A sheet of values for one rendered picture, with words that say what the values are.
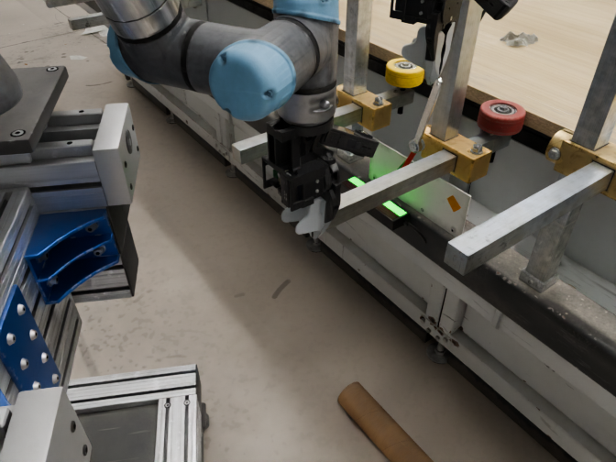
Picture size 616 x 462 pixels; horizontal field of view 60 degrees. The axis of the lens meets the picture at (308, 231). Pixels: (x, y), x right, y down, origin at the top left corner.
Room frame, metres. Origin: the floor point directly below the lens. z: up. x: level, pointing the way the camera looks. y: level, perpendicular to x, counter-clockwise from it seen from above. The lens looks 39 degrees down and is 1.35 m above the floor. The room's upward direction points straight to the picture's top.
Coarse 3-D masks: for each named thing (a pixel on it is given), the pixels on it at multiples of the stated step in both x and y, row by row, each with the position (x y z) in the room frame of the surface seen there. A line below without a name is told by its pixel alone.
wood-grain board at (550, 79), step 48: (384, 0) 1.57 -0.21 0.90; (528, 0) 1.57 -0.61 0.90; (576, 0) 1.57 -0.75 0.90; (384, 48) 1.20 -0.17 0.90; (480, 48) 1.20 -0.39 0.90; (528, 48) 1.20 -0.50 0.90; (576, 48) 1.20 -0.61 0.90; (480, 96) 0.98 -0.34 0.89; (528, 96) 0.95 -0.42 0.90; (576, 96) 0.95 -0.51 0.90
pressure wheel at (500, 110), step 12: (480, 108) 0.89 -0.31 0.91; (492, 108) 0.89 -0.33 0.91; (504, 108) 0.88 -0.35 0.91; (516, 108) 0.89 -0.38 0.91; (480, 120) 0.88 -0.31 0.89; (492, 120) 0.86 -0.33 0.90; (504, 120) 0.85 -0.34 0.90; (516, 120) 0.85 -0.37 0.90; (492, 132) 0.86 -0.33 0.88; (504, 132) 0.85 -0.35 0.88; (516, 132) 0.86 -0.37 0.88; (492, 156) 0.88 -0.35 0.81
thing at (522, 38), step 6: (504, 36) 1.25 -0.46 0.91; (510, 36) 1.25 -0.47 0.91; (516, 36) 1.24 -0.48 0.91; (522, 36) 1.24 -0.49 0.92; (528, 36) 1.23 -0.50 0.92; (534, 36) 1.25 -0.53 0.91; (510, 42) 1.22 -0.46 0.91; (516, 42) 1.21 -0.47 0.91; (522, 42) 1.22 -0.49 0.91; (528, 42) 1.23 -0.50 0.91; (534, 42) 1.24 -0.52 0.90
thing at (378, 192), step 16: (480, 144) 0.84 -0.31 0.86; (496, 144) 0.86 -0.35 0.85; (432, 160) 0.79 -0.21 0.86; (448, 160) 0.79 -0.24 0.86; (384, 176) 0.74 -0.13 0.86; (400, 176) 0.74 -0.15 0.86; (416, 176) 0.75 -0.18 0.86; (432, 176) 0.77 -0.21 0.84; (352, 192) 0.69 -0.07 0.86; (368, 192) 0.69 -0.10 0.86; (384, 192) 0.70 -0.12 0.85; (400, 192) 0.73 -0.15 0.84; (352, 208) 0.66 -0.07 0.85; (368, 208) 0.69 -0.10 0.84; (336, 224) 0.65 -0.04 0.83
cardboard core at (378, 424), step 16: (352, 384) 0.88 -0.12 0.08; (352, 400) 0.84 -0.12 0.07; (368, 400) 0.84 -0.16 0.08; (352, 416) 0.81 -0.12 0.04; (368, 416) 0.79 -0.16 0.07; (384, 416) 0.79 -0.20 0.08; (368, 432) 0.76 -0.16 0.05; (384, 432) 0.74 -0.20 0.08; (400, 432) 0.74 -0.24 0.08; (384, 448) 0.71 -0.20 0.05; (400, 448) 0.70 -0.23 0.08; (416, 448) 0.70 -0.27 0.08
